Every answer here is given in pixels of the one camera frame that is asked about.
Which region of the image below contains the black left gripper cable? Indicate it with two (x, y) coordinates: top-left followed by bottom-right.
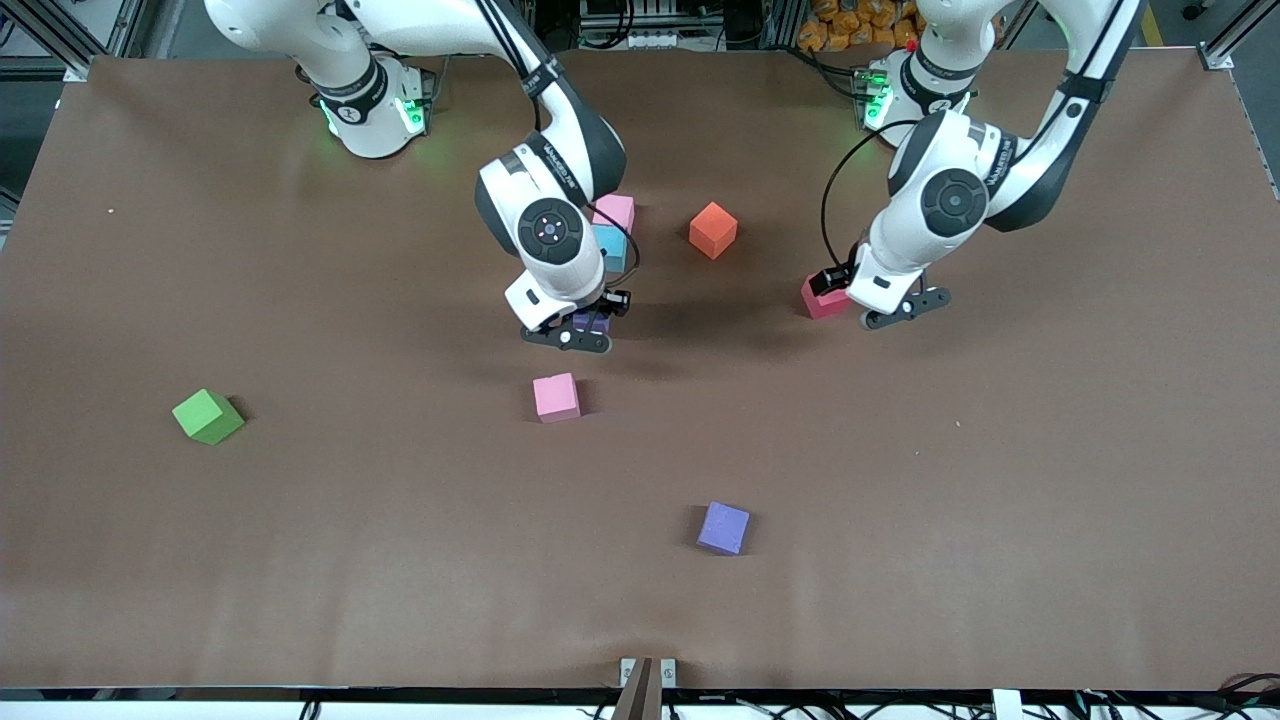
(820, 0), (1141, 271)

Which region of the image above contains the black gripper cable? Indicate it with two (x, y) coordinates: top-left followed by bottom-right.
(480, 0), (641, 296)
(820, 0), (1141, 271)

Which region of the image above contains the dark pink foam cube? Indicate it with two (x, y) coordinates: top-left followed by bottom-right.
(800, 272), (853, 321)

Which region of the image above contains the orange bag pile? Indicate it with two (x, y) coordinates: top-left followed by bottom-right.
(797, 0), (926, 53)

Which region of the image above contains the grey equipment rack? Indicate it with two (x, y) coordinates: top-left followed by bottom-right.
(575, 0), (706, 51)

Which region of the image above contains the smooth purple foam cube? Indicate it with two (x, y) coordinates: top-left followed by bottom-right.
(696, 501), (751, 557)

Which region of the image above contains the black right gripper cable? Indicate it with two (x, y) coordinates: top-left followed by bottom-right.
(480, 0), (641, 296)

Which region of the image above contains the silver mounting bracket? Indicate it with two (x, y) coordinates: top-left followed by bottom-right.
(618, 656), (679, 691)

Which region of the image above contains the brown table mat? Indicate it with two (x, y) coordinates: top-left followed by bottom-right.
(0, 50), (1280, 693)

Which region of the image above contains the green foam cube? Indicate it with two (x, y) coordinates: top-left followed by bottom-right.
(171, 388), (246, 446)

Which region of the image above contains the brown wooden post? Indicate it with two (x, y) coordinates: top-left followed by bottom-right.
(612, 658), (656, 720)

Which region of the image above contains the light blue foam cube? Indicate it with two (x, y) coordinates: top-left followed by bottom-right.
(590, 224), (629, 273)

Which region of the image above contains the orange foam cube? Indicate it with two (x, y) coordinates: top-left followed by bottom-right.
(688, 201), (739, 261)

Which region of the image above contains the light pink foam cube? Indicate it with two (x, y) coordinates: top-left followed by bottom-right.
(592, 193), (637, 236)
(532, 372), (582, 425)

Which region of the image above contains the aluminium frame profile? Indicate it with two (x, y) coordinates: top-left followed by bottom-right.
(0, 0), (91, 83)
(1200, 0), (1280, 71)

